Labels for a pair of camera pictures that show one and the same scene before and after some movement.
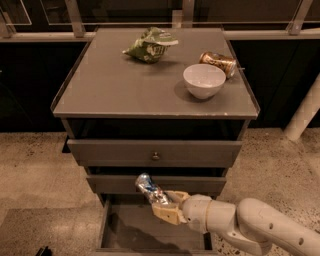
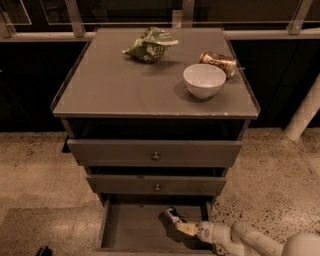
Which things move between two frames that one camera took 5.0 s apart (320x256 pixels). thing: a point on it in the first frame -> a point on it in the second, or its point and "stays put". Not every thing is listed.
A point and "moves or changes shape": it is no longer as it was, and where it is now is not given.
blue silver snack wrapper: (144, 183) moves or changes shape
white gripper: (195, 211) -> (204, 230)
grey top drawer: (154, 153) stays put
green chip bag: (151, 45) stays put
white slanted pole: (305, 112) stays put
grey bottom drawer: (130, 227) stays put
